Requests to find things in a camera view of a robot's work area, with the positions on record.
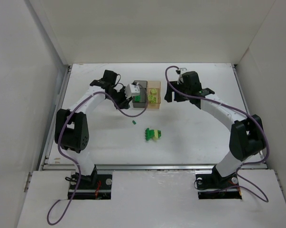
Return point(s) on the orange transparent container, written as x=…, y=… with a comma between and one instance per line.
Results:
x=157, y=86

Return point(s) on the lime lego hollow brick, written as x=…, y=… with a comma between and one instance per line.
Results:
x=154, y=100

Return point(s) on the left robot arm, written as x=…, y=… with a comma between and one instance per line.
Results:
x=71, y=124

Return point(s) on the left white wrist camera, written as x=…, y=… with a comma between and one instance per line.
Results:
x=132, y=90

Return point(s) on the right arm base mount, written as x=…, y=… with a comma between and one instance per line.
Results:
x=210, y=187

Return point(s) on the aluminium rail front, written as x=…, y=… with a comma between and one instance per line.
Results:
x=49, y=167

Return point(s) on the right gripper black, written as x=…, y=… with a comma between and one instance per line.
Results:
x=175, y=91

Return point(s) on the dark green studded lego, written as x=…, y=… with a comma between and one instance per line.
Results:
x=148, y=134

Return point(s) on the dark green lego plate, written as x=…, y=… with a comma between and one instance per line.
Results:
x=136, y=99

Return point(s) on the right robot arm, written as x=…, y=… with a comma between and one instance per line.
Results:
x=247, y=137

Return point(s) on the grey transparent container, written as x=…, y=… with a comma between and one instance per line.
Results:
x=143, y=94

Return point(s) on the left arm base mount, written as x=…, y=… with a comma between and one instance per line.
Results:
x=94, y=187

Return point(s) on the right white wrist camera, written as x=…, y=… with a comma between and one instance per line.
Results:
x=180, y=72

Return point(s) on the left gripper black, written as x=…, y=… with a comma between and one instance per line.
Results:
x=123, y=99

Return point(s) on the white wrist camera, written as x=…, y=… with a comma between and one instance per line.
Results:
x=132, y=90
x=180, y=72

